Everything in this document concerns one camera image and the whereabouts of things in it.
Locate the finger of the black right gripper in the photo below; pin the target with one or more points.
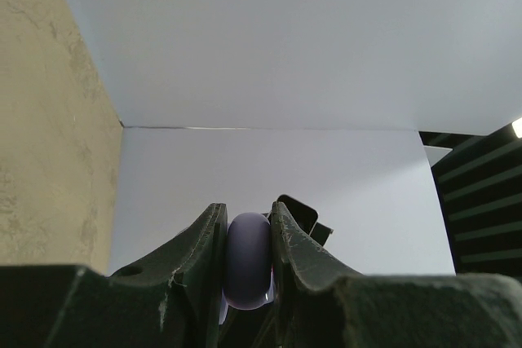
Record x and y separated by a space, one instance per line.
303 217

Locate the lilac earbud charging case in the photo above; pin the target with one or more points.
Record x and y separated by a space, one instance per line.
247 279

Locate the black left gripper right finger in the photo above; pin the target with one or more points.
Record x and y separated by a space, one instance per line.
320 302

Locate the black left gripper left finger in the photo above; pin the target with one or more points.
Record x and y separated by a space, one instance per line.
169 298

